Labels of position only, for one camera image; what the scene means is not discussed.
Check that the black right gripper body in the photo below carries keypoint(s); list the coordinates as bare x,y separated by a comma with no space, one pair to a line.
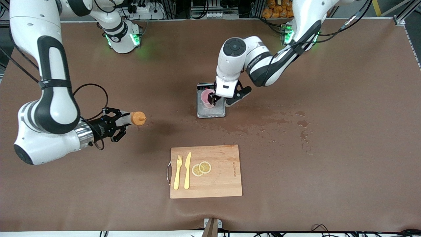
101,127

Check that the pink plastic cup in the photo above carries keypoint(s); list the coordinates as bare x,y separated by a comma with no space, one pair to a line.
205,97

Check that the translucent squeeze bottle orange cap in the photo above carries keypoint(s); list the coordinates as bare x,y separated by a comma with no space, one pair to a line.
138,118

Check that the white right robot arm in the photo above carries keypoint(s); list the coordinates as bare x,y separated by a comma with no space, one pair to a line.
52,108

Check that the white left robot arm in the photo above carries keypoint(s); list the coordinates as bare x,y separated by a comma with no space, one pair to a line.
230,65

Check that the silver kitchen scale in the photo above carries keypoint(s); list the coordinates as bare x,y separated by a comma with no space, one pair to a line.
210,112

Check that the lemon slice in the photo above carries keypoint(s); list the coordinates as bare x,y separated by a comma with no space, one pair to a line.
196,171
205,167

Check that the yellow plastic fork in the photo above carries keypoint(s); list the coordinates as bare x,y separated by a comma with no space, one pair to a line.
177,174

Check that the yellow plastic knife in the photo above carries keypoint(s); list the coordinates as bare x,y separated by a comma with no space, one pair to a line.
187,171

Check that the grey power strip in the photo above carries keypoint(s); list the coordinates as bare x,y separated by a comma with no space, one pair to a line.
213,14

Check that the pile of orange bags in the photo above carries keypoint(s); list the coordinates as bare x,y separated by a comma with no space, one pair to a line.
273,10

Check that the white power strip with plugs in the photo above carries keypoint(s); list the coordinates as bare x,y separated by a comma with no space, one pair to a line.
144,10

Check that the metal bracket with brown post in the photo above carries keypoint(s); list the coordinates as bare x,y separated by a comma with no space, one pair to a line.
212,225

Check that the aluminium frame profile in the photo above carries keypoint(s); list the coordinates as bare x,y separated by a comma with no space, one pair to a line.
408,9

